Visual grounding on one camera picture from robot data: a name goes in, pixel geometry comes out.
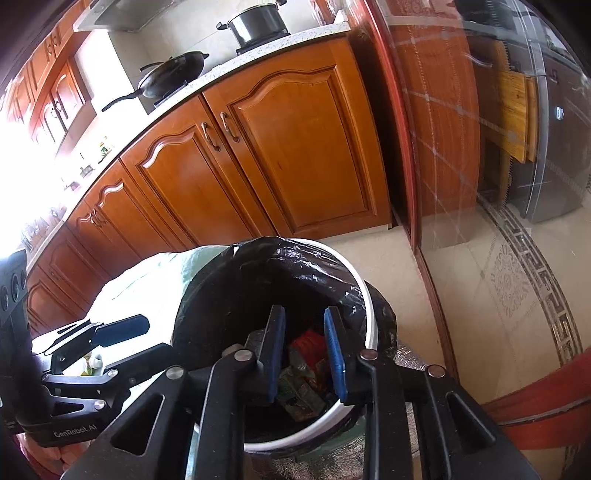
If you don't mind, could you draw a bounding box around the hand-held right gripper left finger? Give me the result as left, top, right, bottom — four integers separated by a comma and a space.
60, 305, 287, 480

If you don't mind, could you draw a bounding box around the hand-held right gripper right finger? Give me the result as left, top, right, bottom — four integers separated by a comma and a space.
323, 306, 542, 480

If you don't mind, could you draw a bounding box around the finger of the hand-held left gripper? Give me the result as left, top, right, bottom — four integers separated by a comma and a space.
31, 313, 151, 371
42, 343, 181, 412

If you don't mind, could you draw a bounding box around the red snack wrapper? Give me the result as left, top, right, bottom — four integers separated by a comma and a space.
288, 330, 326, 370

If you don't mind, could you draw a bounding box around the green printed packet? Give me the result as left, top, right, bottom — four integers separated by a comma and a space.
277, 355, 326, 421

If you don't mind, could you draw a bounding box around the black plastic bin liner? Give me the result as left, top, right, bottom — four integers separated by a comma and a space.
172, 236, 399, 462

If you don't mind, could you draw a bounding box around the white round trash bin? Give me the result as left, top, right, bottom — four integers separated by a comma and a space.
191, 236, 385, 454

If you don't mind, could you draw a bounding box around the person's left hand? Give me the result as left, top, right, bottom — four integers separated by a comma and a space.
21, 438, 81, 480

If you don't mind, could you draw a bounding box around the teal floral tablecloth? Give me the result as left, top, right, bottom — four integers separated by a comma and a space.
28, 249, 208, 402

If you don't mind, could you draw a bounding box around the wooden base cabinet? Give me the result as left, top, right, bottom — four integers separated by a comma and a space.
25, 34, 393, 337

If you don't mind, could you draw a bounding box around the red-framed glass door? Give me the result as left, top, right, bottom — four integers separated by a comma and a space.
360, 0, 591, 480

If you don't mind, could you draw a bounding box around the black wok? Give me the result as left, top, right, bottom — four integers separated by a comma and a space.
102, 51, 209, 113

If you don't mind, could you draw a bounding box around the grey appliance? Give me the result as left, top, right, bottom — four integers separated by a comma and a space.
508, 46, 591, 224

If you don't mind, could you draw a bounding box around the wooden folding chair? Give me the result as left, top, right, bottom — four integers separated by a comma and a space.
480, 41, 541, 204

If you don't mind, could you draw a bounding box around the steel range hood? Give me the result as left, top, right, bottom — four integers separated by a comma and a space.
74, 0, 195, 33

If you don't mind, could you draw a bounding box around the white speckled countertop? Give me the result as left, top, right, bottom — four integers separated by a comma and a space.
18, 9, 352, 273

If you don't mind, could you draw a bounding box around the black stockpot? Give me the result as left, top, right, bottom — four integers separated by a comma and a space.
217, 0, 288, 47

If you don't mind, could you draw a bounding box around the wooden wall cabinet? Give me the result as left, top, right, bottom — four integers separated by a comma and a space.
0, 0, 100, 144

